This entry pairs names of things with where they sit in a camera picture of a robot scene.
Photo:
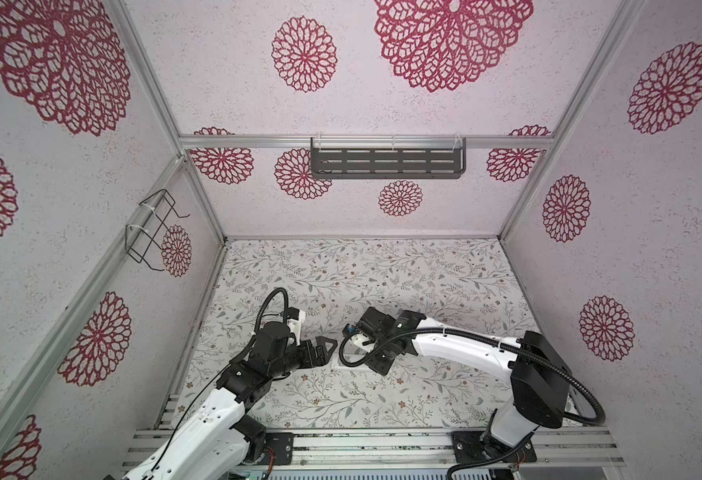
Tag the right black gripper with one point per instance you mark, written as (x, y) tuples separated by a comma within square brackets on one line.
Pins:
[(377, 366)]

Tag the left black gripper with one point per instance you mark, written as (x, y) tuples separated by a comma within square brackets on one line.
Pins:
[(321, 356)]

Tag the white remote control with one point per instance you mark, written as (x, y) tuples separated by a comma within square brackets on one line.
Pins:
[(339, 370)]

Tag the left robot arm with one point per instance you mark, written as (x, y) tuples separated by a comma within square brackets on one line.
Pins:
[(221, 435)]

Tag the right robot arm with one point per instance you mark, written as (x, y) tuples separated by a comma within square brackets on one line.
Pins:
[(539, 396)]

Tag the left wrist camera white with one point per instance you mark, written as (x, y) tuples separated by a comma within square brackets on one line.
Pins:
[(295, 319)]

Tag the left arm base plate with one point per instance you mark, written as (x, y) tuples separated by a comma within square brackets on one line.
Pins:
[(272, 448)]

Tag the aluminium front rail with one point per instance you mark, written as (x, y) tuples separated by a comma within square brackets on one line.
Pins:
[(431, 448)]

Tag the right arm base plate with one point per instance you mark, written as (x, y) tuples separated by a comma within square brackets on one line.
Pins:
[(473, 446)]

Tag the dark grey wall shelf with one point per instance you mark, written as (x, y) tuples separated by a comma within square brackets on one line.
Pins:
[(392, 163)]

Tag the black wire wall rack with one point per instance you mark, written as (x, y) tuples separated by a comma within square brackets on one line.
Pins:
[(160, 242)]

